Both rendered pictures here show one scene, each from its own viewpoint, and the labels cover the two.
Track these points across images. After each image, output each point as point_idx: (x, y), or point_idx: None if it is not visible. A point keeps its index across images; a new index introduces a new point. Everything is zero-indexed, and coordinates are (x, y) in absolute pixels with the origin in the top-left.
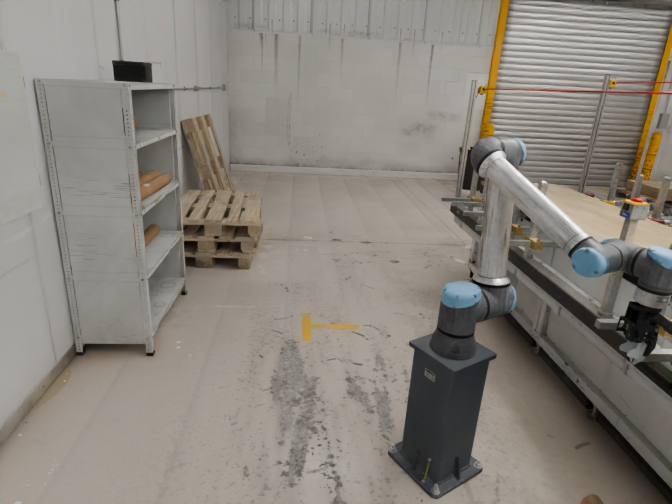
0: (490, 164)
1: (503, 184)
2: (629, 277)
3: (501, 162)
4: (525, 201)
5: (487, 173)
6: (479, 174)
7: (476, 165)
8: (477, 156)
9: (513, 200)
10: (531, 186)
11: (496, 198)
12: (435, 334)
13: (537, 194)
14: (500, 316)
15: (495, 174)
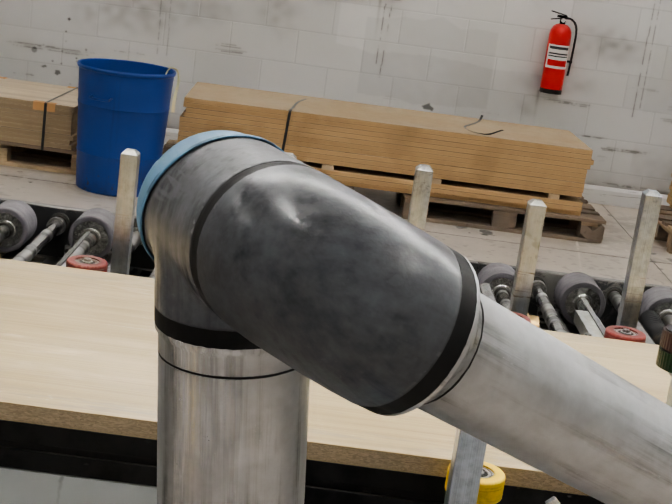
0: (479, 340)
1: (559, 421)
2: (141, 472)
3: (500, 312)
4: (664, 462)
5: (461, 391)
6: (414, 409)
7: (422, 369)
8: (423, 318)
9: (597, 475)
10: (631, 384)
11: (290, 470)
12: None
13: (670, 411)
14: None
15: (514, 385)
